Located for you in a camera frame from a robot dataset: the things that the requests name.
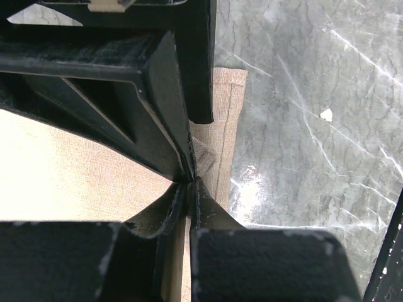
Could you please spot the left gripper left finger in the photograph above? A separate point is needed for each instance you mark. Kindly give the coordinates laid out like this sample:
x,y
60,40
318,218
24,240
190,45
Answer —
x,y
140,259

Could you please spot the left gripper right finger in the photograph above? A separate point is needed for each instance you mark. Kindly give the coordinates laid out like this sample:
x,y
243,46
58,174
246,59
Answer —
x,y
230,262

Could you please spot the beige cloth napkin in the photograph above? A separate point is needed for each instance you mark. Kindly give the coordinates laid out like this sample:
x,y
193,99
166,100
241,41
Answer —
x,y
51,175

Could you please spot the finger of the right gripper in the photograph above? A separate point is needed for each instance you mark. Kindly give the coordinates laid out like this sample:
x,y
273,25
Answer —
x,y
119,88
193,24

